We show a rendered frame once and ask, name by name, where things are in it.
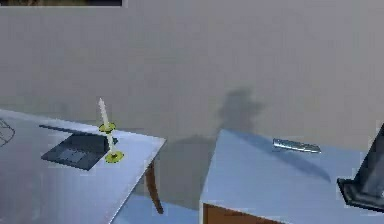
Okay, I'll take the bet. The dark grey laptop computer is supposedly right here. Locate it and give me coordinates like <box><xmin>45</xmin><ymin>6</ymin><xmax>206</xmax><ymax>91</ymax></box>
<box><xmin>38</xmin><ymin>124</ymin><xmax>119</xmax><ymax>172</ymax></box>

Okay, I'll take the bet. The grey-topped brown chest of drawers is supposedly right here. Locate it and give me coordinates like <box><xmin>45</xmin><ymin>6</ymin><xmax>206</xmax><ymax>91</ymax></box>
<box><xmin>199</xmin><ymin>128</ymin><xmax>384</xmax><ymax>224</ymax></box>

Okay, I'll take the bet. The silver remote control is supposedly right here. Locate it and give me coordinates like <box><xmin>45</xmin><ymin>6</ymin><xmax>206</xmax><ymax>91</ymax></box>
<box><xmin>272</xmin><ymin>137</ymin><xmax>322</xmax><ymax>155</ymax></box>

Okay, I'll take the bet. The grey table with brown legs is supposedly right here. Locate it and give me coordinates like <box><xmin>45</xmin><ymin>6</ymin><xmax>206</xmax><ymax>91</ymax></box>
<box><xmin>0</xmin><ymin>108</ymin><xmax>167</xmax><ymax>224</ymax></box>

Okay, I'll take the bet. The dark framed wall picture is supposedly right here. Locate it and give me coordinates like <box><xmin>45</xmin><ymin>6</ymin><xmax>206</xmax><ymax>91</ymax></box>
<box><xmin>0</xmin><ymin>0</ymin><xmax>123</xmax><ymax>7</ymax></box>

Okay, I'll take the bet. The white candle on yellow holder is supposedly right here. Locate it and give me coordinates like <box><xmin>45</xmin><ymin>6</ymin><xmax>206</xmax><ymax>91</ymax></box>
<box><xmin>97</xmin><ymin>97</ymin><xmax>125</xmax><ymax>164</ymax></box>

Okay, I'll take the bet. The grey wire basket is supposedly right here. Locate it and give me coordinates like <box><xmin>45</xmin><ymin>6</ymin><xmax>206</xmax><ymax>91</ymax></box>
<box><xmin>0</xmin><ymin>118</ymin><xmax>16</xmax><ymax>148</ymax></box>

